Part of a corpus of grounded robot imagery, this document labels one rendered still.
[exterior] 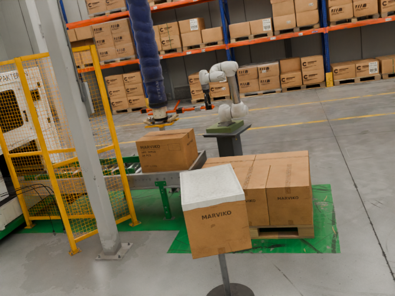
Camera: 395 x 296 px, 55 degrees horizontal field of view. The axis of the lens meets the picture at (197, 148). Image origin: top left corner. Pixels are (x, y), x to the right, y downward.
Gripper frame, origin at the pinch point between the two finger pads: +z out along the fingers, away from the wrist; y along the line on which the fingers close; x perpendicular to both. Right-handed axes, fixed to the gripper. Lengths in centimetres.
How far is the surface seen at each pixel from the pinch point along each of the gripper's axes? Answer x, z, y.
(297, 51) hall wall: 81, 23, -844
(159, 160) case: -63, 53, 22
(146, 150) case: -78, 39, 21
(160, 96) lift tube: -52, -21, 9
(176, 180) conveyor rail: -42, 72, 37
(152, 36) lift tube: -48, -86, 6
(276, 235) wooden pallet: 68, 120, 79
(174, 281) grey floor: -15, 122, 150
